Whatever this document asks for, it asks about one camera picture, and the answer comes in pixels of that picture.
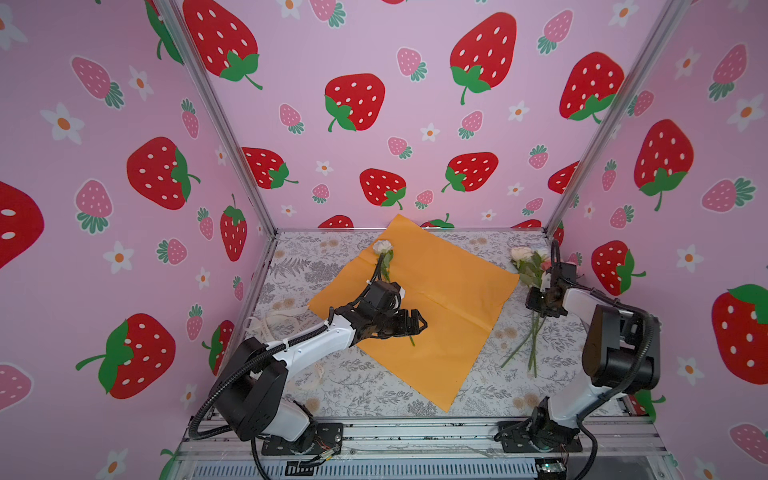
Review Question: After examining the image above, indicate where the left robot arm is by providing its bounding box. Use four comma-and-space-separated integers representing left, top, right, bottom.
188, 280, 428, 450

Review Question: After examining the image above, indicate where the orange wrapping paper sheet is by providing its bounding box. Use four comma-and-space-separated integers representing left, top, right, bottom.
296, 218, 518, 417

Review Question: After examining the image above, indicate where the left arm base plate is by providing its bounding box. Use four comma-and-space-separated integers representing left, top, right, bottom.
260, 422, 344, 456

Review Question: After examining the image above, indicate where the aluminium front rail frame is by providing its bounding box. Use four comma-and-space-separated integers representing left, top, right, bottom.
170, 417, 683, 479

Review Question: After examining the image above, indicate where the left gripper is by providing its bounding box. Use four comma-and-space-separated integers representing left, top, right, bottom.
372, 308, 428, 337

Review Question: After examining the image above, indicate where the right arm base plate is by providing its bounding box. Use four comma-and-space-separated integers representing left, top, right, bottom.
493, 419, 583, 453

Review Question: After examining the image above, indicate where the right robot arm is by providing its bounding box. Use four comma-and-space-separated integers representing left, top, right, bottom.
526, 261, 660, 451

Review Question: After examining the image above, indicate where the cream fake rose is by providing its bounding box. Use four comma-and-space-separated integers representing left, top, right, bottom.
502, 247, 550, 378

